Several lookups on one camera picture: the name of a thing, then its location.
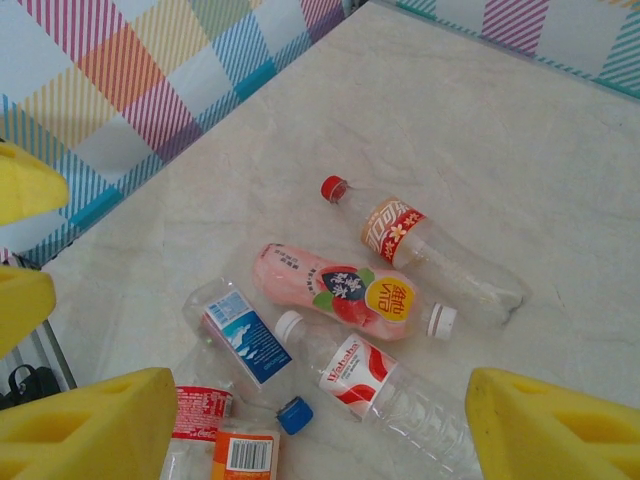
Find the clear bottle red cola label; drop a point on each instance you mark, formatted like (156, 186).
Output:
(200, 410)

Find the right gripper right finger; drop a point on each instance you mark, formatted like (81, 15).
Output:
(560, 435)

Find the red cap bottle red-gold label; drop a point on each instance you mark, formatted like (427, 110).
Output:
(395, 230)

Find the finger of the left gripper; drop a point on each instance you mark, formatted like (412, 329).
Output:
(22, 305)
(27, 187)

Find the clear bottle red-white label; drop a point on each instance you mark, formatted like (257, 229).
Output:
(360, 375)

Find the clear bottle blue cap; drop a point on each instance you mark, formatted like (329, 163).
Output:
(250, 340)

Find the aluminium frame bar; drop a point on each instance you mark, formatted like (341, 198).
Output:
(50, 340)

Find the pink label bottle white cap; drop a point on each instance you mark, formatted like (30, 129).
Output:
(300, 280)

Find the orange label bottle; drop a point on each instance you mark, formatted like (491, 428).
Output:
(245, 450)

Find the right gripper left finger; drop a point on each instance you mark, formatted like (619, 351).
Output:
(75, 435)

